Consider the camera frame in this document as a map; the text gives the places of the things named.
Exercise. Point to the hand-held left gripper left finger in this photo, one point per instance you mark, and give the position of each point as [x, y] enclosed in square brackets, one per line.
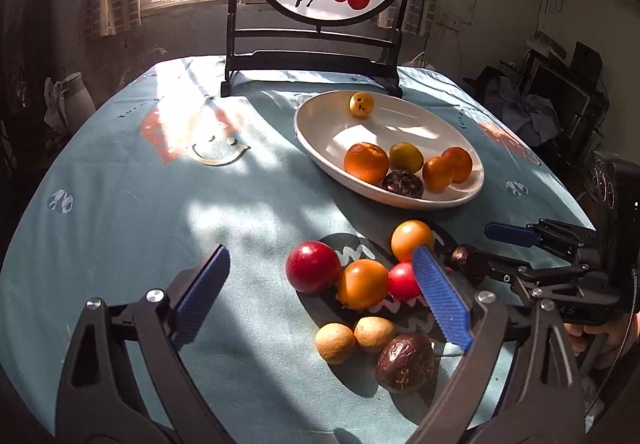
[200, 294]

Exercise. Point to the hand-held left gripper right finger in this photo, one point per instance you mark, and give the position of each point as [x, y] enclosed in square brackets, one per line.
[442, 296]

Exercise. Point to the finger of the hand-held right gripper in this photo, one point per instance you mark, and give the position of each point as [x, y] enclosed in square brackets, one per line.
[505, 269]
[510, 234]

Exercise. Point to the small dark passion fruit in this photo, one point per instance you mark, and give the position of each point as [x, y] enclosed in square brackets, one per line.
[460, 260]

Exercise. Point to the white oval plate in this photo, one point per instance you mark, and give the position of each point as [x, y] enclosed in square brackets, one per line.
[330, 138]

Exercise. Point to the person's right hand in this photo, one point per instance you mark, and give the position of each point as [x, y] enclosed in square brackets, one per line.
[600, 339]

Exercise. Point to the small red fruit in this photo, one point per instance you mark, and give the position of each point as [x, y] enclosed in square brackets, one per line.
[402, 281]

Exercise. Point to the round orange fruit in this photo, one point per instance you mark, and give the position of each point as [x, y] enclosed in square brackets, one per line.
[410, 239]

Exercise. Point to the large purple passion fruit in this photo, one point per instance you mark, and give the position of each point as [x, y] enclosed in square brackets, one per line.
[405, 363]

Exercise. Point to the tan round fruit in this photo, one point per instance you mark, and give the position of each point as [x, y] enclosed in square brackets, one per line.
[335, 343]
[374, 334]

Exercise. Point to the orange persimmon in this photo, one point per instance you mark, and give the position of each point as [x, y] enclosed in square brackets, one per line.
[363, 284]

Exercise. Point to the small orange tangerine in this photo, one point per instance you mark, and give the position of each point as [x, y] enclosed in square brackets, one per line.
[437, 174]
[460, 162]

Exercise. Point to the blue printed tablecloth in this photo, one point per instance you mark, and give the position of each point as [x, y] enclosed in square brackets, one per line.
[125, 224]

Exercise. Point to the dark red apple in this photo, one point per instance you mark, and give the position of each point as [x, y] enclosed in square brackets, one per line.
[312, 268]

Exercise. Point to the dark wrinkled passion fruit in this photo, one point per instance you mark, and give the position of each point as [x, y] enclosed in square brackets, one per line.
[403, 184]

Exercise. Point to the pile of clothes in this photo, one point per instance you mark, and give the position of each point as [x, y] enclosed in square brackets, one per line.
[530, 116]

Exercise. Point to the yellow-green fruit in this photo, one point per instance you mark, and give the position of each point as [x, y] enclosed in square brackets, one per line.
[406, 156]

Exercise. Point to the dark monitor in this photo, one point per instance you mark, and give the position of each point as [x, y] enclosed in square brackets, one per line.
[565, 91]

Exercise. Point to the large orange tangerine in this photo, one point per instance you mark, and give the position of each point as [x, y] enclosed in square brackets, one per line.
[366, 162]

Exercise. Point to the small yellow spotted fruit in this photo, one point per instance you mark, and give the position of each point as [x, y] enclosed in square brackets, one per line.
[361, 104]

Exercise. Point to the white ceramic jug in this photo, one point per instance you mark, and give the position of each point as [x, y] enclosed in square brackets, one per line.
[70, 98]

